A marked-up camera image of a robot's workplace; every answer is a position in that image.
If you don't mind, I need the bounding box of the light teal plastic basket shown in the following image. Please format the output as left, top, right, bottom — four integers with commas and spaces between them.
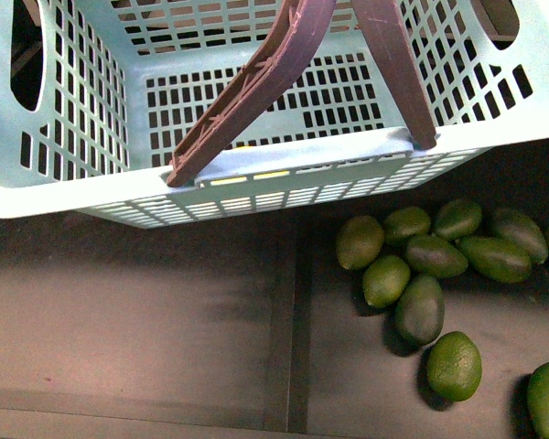
0, 1, 549, 228

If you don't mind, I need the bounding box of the yellow mango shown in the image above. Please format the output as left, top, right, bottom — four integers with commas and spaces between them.
207, 145, 290, 186

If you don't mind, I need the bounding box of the black avocado tray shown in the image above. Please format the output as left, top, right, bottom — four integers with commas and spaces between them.
289, 140, 549, 438

